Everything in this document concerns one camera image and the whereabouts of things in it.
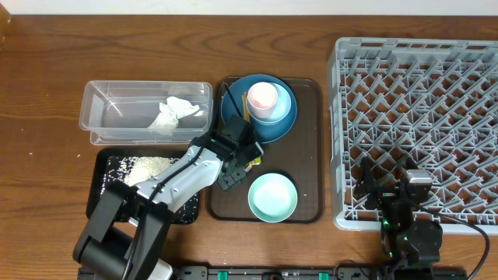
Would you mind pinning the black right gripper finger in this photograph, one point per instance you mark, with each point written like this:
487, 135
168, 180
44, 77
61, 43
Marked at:
366, 177
410, 164

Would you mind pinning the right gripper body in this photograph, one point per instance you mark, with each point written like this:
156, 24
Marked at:
382, 197

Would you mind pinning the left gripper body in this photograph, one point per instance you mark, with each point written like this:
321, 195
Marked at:
239, 159

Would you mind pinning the yellow green snack wrapper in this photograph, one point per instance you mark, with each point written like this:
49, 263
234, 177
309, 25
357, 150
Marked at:
255, 162

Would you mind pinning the wooden chopstick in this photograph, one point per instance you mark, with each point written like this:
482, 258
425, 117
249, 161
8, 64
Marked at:
245, 109

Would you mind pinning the mint green bowl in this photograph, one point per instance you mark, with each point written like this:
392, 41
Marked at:
272, 197

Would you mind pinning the pink cup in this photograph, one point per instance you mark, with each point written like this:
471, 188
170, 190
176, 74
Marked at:
262, 98

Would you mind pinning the white tissue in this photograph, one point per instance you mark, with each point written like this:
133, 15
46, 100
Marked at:
170, 113

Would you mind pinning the pile of white rice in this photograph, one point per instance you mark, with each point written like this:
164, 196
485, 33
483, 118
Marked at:
134, 169

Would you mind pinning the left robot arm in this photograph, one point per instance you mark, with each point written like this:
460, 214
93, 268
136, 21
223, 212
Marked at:
124, 236

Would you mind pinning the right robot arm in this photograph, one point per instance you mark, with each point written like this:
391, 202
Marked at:
413, 246

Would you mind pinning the grey dishwasher rack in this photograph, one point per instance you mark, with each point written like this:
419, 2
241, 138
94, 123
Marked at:
432, 100

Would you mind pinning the dark blue plate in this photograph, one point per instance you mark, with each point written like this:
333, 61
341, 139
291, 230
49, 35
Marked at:
230, 107

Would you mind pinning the light blue bowl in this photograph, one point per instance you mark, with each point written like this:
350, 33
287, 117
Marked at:
282, 107

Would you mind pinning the brown serving tray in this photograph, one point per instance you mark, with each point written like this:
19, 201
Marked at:
297, 155

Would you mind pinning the black tray bin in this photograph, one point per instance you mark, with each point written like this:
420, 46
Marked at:
105, 154

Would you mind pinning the clear plastic bin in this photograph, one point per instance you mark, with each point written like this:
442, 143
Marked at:
119, 112

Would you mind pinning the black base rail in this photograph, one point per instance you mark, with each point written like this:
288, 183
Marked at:
339, 273

